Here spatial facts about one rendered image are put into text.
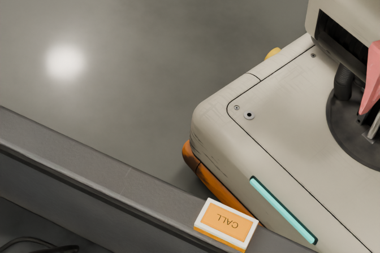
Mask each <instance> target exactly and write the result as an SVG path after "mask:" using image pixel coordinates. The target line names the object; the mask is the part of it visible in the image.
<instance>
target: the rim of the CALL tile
mask: <svg viewBox="0 0 380 253"><path fill-rule="evenodd" d="M210 203H213V204H215V205H217V206H220V207H222V208H224V209H226V210H228V211H230V212H232V213H235V214H237V215H239V216H241V217H243V218H245V219H247V220H250V221H252V222H253V225H252V227H251V229H250V231H249V233H248V235H247V237H246V239H245V241H244V242H241V241H239V240H237V239H235V238H232V237H230V236H229V235H226V234H224V233H222V232H220V231H218V230H216V229H214V228H211V227H209V226H207V225H205V224H203V223H201V222H200V221H201V219H202V217H203V216H204V214H205V212H206V210H207V209H208V206H209V204H210ZM258 222H259V221H258V220H256V219H254V218H252V217H250V216H248V215H245V214H243V213H241V212H239V211H237V210H235V209H233V208H230V207H228V206H226V205H224V204H222V203H219V202H217V201H215V200H213V199H211V198H208V199H207V201H206V203H205V205H204V206H203V208H202V210H201V212H200V214H199V216H198V218H197V220H196V221H195V224H194V226H196V227H198V228H200V229H202V230H204V231H206V232H208V233H210V234H212V235H214V236H217V237H219V238H221V239H223V240H225V241H227V242H229V243H232V244H233V245H235V246H238V247H240V248H242V249H244V250H246V248H247V245H248V243H249V241H250V240H251V237H252V235H253V233H254V231H255V229H256V227H257V225H258Z"/></svg>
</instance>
